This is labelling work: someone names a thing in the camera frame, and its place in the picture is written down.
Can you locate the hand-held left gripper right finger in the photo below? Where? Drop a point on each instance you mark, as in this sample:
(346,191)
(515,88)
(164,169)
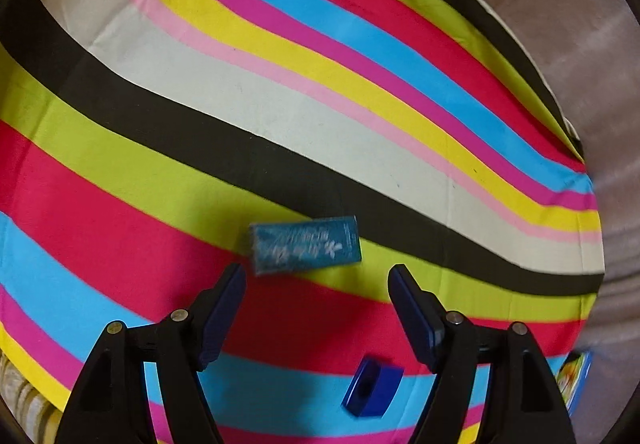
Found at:
(415,314)

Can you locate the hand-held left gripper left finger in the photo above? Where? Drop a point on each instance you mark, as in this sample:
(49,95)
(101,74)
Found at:
(222,314)

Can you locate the small teal box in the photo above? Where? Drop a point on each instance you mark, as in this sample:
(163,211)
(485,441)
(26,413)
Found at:
(305,246)

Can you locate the blue block with hole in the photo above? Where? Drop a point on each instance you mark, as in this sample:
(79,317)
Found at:
(372,386)

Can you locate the colourful striped cloth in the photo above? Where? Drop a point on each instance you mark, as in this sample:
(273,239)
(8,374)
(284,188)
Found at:
(250,99)

